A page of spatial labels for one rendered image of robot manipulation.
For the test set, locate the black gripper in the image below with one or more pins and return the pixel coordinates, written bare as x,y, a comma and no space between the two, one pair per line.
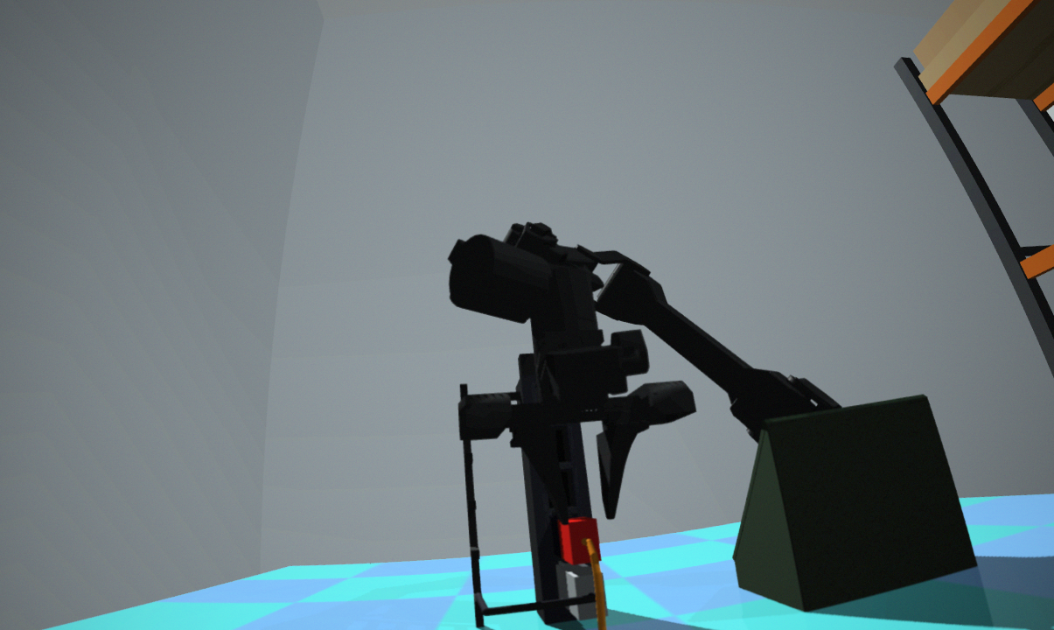
485,416

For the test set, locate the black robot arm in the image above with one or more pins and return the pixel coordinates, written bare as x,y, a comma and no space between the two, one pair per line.
529,276

